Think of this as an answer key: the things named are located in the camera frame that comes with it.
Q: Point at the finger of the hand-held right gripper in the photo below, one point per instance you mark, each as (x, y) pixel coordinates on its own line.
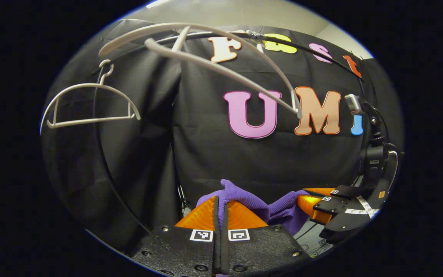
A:
(331, 206)
(348, 191)

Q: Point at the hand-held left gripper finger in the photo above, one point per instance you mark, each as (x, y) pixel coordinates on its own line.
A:
(225, 238)
(217, 238)

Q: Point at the white hanger with label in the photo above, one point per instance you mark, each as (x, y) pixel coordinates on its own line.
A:
(167, 53)

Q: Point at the black clothes rack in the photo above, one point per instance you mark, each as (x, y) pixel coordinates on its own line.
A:
(300, 45)

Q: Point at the grey tape wrap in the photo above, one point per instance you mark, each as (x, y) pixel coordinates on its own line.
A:
(255, 35)

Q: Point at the black backdrop cloth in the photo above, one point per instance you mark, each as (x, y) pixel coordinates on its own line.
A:
(206, 154)

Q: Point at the plain white clothes hanger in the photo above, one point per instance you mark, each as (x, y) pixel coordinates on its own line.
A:
(90, 120)

